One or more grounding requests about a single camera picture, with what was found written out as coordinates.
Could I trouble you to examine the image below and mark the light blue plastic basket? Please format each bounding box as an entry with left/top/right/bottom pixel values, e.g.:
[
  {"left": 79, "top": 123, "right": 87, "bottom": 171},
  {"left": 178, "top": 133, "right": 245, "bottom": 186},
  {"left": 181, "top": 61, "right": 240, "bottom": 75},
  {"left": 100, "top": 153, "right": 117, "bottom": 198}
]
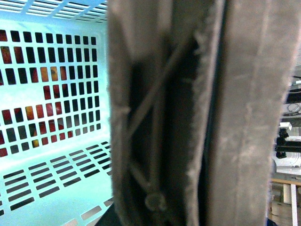
[{"left": 0, "top": 0, "right": 112, "bottom": 226}]

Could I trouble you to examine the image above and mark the brown basket handle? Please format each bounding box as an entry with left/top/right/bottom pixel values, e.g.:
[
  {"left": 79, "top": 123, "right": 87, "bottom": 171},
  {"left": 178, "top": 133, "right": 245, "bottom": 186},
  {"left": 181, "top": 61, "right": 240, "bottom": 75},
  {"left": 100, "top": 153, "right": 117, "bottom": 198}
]
[{"left": 108, "top": 0, "right": 301, "bottom": 226}]

